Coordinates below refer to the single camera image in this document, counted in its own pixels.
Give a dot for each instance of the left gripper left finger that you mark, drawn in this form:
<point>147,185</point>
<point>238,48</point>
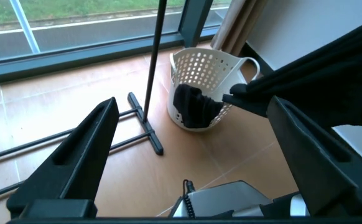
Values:
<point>75,168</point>

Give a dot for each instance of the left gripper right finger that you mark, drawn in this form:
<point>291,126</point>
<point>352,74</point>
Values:
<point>330,174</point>

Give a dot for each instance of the black garment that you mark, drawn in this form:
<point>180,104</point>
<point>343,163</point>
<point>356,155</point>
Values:
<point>324,77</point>
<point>196,109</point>

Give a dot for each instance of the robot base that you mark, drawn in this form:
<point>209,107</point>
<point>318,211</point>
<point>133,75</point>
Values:
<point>224,199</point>

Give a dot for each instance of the black clothes rack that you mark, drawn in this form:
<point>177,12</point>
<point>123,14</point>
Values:
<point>156,46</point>

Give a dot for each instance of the white laundry basket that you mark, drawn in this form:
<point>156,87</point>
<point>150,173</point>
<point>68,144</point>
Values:
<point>199,65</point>

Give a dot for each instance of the beige curtain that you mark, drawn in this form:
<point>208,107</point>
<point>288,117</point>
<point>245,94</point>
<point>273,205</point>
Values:
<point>234,28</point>

